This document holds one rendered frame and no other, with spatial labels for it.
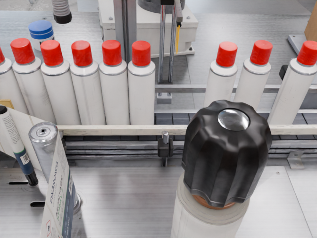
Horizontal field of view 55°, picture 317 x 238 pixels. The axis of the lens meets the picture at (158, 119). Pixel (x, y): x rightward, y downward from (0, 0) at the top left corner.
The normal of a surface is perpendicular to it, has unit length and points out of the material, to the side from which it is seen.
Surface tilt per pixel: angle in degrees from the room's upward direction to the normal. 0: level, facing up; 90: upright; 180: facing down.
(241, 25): 0
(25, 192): 0
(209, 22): 0
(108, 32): 90
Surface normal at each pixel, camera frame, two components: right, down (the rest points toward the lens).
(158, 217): 0.03, -0.71
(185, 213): -0.81, 0.43
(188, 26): 0.22, 0.66
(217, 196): -0.22, 0.68
